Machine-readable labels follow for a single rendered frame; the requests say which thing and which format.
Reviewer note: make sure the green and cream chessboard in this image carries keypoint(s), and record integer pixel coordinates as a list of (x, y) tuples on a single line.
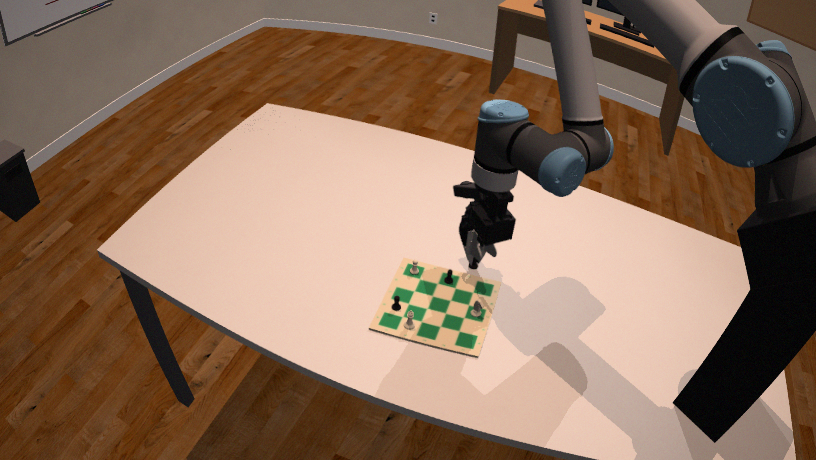
[(442, 312)]

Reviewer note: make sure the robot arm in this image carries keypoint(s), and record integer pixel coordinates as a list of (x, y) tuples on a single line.
[(744, 111)]

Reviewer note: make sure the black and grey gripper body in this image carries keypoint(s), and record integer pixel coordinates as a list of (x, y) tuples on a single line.
[(497, 228)]

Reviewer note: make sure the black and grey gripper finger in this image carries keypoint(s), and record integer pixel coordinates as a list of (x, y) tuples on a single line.
[(469, 240), (490, 249)]

